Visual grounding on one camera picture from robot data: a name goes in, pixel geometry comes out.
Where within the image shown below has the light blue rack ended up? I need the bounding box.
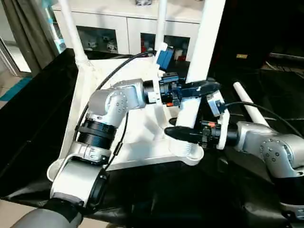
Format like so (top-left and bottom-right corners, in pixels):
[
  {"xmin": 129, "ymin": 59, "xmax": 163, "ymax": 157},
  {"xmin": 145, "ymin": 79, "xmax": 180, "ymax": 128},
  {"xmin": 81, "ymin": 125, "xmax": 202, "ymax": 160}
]
[{"xmin": 46, "ymin": 4, "xmax": 67, "ymax": 52}]

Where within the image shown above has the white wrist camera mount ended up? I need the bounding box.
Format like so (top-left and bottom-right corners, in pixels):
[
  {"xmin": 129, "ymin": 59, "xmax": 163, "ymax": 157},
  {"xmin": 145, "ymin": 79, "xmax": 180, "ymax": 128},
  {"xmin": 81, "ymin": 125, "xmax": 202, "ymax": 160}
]
[
  {"xmin": 206, "ymin": 90, "xmax": 230, "ymax": 151},
  {"xmin": 152, "ymin": 42, "xmax": 175, "ymax": 105}
]

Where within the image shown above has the dark low furniture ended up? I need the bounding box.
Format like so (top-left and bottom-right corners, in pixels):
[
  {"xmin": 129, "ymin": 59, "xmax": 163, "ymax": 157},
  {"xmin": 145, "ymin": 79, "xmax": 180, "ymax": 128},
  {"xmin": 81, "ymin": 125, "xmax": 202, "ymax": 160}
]
[{"xmin": 265, "ymin": 52, "xmax": 304, "ymax": 78}]

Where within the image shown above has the black mat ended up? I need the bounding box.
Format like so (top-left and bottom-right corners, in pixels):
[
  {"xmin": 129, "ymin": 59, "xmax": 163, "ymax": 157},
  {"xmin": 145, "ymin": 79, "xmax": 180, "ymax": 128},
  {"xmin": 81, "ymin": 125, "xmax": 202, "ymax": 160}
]
[{"xmin": 0, "ymin": 48, "xmax": 304, "ymax": 228}]

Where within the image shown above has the grey curtain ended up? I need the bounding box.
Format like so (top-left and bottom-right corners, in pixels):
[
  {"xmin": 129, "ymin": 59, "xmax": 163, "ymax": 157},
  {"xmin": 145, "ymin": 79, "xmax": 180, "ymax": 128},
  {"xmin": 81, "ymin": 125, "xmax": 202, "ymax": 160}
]
[{"xmin": 2, "ymin": 0, "xmax": 67, "ymax": 75}]

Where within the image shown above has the white display cabinet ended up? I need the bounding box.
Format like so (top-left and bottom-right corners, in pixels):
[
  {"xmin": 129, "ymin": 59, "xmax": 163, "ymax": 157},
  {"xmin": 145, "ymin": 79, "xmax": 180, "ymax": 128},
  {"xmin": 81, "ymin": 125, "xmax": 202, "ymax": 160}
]
[{"xmin": 52, "ymin": 0, "xmax": 208, "ymax": 63}]

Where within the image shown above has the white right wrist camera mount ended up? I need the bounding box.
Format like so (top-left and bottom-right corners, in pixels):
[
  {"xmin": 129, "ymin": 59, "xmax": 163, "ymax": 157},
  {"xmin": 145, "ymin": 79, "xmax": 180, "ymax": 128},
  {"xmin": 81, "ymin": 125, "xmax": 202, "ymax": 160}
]
[{"xmin": 206, "ymin": 90, "xmax": 230, "ymax": 151}]

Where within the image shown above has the black cabinet with gold label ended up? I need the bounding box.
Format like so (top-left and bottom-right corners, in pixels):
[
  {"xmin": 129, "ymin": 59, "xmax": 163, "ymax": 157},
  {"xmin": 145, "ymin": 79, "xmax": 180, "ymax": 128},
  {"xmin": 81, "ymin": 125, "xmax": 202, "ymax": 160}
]
[{"xmin": 209, "ymin": 0, "xmax": 272, "ymax": 70}]

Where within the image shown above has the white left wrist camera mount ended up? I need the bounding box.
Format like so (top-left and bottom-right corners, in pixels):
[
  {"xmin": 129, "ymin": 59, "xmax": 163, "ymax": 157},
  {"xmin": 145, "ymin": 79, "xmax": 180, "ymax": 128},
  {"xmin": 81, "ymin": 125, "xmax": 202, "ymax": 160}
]
[{"xmin": 152, "ymin": 42, "xmax": 175, "ymax": 105}]

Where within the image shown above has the white plastic table leg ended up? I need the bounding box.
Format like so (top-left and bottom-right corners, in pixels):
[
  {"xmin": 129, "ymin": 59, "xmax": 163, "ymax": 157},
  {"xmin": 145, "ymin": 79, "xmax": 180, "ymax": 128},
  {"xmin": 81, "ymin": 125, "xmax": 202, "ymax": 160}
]
[
  {"xmin": 232, "ymin": 81, "xmax": 272, "ymax": 125},
  {"xmin": 58, "ymin": 0, "xmax": 92, "ymax": 67},
  {"xmin": 170, "ymin": 0, "xmax": 226, "ymax": 158},
  {"xmin": 155, "ymin": 0, "xmax": 168, "ymax": 52}
]

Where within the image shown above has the teal floor mat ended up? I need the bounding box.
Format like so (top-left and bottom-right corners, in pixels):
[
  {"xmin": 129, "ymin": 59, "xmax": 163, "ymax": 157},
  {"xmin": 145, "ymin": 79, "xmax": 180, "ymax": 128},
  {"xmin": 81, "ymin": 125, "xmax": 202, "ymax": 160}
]
[{"xmin": 0, "ymin": 77, "xmax": 33, "ymax": 101}]

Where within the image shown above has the white plastic table top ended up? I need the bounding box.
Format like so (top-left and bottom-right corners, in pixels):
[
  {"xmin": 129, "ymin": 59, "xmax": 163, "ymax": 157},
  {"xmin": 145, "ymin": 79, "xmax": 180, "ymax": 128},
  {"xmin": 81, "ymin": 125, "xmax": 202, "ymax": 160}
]
[{"xmin": 47, "ymin": 56, "xmax": 204, "ymax": 183}]

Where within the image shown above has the grey door frame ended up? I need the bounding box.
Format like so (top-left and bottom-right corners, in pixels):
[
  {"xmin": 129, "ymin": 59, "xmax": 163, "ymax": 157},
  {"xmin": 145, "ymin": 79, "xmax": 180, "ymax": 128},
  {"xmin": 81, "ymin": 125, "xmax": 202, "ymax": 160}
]
[{"xmin": 0, "ymin": 37, "xmax": 32, "ymax": 77}]

